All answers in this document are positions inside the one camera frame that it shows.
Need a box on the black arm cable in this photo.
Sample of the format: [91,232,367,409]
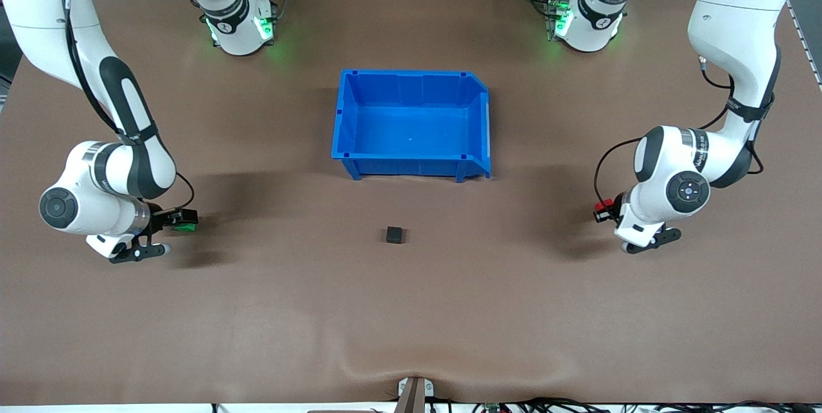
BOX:
[57,0,197,209]
[593,57,766,208]

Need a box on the metal table clamp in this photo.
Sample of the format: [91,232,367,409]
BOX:
[397,376,435,413]

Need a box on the blue plastic bin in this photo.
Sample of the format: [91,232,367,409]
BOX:
[331,69,493,184]

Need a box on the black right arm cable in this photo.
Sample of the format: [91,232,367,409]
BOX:
[57,0,197,209]

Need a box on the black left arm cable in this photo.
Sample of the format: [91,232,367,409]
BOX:
[593,57,766,208]

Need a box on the brown table mat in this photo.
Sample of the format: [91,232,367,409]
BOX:
[0,0,822,407]

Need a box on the black floor cable bundle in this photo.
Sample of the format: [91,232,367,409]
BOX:
[427,396,822,413]

